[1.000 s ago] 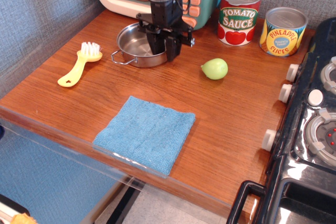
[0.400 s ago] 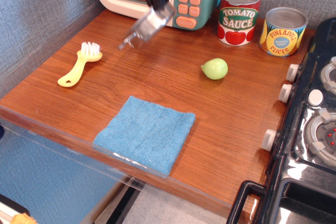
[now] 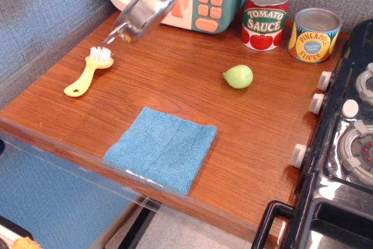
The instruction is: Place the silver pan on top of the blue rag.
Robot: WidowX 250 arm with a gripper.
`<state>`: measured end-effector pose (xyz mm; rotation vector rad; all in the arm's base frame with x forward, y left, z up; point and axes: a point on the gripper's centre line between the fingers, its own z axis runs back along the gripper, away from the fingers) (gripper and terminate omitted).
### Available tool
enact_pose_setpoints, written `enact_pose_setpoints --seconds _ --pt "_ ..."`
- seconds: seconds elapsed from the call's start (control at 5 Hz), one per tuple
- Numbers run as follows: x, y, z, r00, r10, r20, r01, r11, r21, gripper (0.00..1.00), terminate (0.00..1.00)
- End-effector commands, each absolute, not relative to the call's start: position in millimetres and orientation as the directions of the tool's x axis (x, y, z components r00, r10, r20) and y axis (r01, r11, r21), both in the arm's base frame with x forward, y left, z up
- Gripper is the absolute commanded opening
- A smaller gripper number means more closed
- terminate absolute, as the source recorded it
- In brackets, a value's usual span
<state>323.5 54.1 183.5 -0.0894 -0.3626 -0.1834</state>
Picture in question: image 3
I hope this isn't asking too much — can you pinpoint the silver metal pan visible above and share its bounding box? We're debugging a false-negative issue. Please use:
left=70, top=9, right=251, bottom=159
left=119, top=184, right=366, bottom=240
left=103, top=0, right=179, bottom=44

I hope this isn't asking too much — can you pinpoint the blue cloth rag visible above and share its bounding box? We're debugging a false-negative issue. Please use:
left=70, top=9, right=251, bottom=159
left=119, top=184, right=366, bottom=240
left=104, top=107, right=217, bottom=197

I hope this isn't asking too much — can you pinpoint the yellow dish brush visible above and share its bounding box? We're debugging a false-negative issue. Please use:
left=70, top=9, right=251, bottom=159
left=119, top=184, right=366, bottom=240
left=64, top=47, right=114, bottom=97

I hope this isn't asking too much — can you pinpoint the tomato sauce can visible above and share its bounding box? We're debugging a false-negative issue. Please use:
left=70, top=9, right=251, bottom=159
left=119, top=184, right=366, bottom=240
left=241, top=0, right=290, bottom=51

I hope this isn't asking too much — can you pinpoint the green toy pear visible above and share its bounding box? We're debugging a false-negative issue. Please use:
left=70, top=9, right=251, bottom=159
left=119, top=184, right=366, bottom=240
left=223, top=65, right=254, bottom=89

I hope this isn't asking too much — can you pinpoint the pineapple slices can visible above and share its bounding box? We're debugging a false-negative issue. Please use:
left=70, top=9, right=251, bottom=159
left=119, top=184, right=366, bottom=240
left=288, top=8, right=342, bottom=64

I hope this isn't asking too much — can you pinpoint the white stove knob upper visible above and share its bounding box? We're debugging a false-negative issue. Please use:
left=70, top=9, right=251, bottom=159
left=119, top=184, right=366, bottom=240
left=318, top=71, right=333, bottom=92

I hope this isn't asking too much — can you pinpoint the white stove knob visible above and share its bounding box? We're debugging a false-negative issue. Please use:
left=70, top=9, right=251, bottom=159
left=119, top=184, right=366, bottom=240
left=290, top=143, right=307, bottom=169
left=318, top=71, right=333, bottom=92
left=309, top=93, right=325, bottom=115

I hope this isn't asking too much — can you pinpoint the white stove knob middle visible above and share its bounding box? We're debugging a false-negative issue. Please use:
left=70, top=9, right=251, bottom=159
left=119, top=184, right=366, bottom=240
left=309, top=93, right=325, bottom=115

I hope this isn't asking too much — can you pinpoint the white stove knob lower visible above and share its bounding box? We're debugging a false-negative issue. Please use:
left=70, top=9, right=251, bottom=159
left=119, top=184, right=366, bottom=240
left=290, top=143, right=307, bottom=169

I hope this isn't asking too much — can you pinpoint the clear acrylic table guard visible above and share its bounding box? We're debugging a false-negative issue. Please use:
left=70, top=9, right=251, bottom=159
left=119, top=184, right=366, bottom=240
left=1, top=120, right=251, bottom=248

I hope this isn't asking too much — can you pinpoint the orange fuzzy object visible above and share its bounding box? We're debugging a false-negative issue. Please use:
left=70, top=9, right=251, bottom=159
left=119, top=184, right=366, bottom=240
left=12, top=237, right=41, bottom=249

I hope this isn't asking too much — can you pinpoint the black toy stove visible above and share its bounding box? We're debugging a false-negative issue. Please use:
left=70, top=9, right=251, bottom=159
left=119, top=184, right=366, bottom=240
left=252, top=20, right=372, bottom=248

